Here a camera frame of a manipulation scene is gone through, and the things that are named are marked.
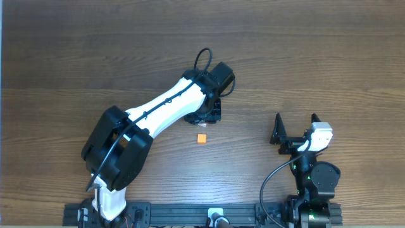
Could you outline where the mounting rail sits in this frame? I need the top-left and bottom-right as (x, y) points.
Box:
(62, 201), (343, 227)

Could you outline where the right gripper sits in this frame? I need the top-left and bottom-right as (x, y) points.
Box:
(269, 112), (322, 155)

